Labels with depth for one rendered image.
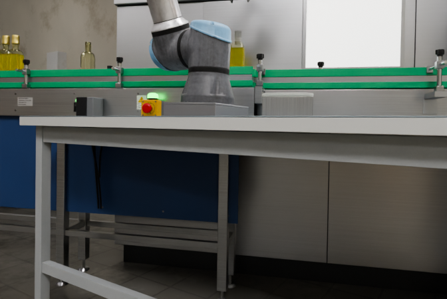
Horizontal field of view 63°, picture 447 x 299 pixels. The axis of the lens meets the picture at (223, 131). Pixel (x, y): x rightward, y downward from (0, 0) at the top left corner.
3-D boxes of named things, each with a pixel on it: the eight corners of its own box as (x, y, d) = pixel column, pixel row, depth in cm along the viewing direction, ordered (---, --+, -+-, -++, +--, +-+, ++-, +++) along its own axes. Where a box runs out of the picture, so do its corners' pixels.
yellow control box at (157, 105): (163, 118, 152) (163, 100, 152) (156, 118, 145) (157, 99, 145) (148, 118, 154) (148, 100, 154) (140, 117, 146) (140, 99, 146)
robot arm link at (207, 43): (210, 65, 95) (213, 12, 95) (175, 68, 104) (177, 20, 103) (239, 71, 104) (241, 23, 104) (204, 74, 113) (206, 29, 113)
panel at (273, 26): (402, 70, 161) (404, -7, 161) (404, 70, 158) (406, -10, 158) (203, 73, 180) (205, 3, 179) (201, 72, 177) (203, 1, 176)
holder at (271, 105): (310, 121, 149) (310, 101, 149) (312, 119, 122) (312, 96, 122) (268, 120, 153) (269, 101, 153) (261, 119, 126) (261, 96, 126)
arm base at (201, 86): (222, 103, 94) (224, 64, 94) (170, 101, 99) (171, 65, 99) (241, 106, 108) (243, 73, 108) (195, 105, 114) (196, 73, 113)
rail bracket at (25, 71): (32, 89, 167) (32, 60, 167) (20, 88, 160) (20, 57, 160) (24, 89, 168) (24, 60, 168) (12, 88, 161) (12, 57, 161)
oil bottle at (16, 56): (24, 92, 187) (24, 36, 187) (15, 91, 182) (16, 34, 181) (14, 92, 188) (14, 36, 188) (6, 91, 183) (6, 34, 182)
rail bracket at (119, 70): (125, 89, 158) (125, 58, 157) (116, 87, 151) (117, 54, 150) (116, 89, 159) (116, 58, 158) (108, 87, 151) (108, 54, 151)
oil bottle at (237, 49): (244, 91, 164) (245, 43, 163) (242, 90, 158) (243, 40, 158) (231, 91, 165) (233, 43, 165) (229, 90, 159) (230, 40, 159)
